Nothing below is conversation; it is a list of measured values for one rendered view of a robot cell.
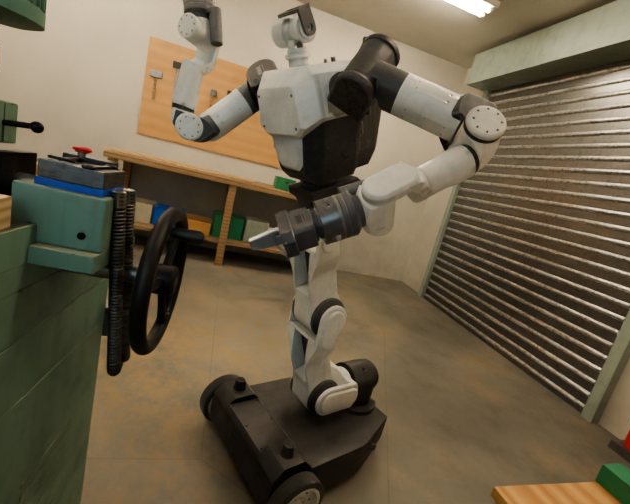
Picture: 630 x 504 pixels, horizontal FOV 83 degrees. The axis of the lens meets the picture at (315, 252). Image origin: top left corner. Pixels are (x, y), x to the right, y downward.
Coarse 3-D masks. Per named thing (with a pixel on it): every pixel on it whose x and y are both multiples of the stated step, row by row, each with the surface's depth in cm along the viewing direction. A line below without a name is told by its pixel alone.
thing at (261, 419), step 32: (224, 384) 139; (256, 384) 151; (288, 384) 156; (224, 416) 131; (256, 416) 129; (288, 416) 136; (320, 416) 141; (352, 416) 145; (384, 416) 151; (256, 448) 115; (288, 448) 110; (320, 448) 124; (352, 448) 128; (256, 480) 112; (320, 480) 120
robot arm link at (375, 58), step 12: (360, 48) 79; (372, 48) 76; (384, 48) 77; (360, 60) 75; (372, 60) 75; (384, 60) 77; (360, 72) 74; (372, 72) 75; (384, 72) 74; (396, 72) 74; (408, 72) 75; (372, 84) 75; (384, 84) 74; (396, 84) 74; (384, 96) 75; (384, 108) 78
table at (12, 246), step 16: (16, 224) 52; (32, 224) 54; (0, 240) 48; (16, 240) 51; (32, 240) 55; (0, 256) 48; (16, 256) 52; (32, 256) 54; (48, 256) 55; (64, 256) 55; (80, 256) 55; (96, 256) 56; (0, 272) 49; (80, 272) 56
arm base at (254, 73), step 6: (264, 60) 108; (270, 60) 107; (252, 66) 109; (258, 66) 108; (264, 66) 107; (270, 66) 106; (246, 72) 109; (252, 72) 107; (258, 72) 106; (252, 78) 106; (258, 78) 105; (252, 84) 104; (258, 84) 104; (252, 90) 105
